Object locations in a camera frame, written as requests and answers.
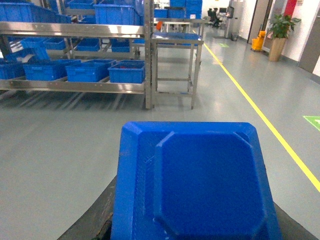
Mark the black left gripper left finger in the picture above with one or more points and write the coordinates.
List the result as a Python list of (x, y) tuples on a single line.
[(96, 222)]

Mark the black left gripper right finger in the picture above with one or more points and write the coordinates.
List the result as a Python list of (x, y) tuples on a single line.
[(290, 228)]

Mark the blue plastic bottle-shaped part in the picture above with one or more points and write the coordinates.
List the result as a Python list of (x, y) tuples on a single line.
[(192, 181)]

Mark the blue bin with red parts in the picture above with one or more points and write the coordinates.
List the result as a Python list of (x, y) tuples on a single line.
[(127, 72)]

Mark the steel shelf rack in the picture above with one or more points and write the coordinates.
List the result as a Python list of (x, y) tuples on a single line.
[(71, 50)]

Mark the stainless steel table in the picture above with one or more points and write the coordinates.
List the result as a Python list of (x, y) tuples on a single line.
[(176, 61)]

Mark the yellow mop bucket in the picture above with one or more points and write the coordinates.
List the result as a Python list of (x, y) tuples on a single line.
[(257, 43)]

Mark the plant in tan pot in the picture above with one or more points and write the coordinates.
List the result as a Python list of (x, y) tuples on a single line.
[(281, 26)]

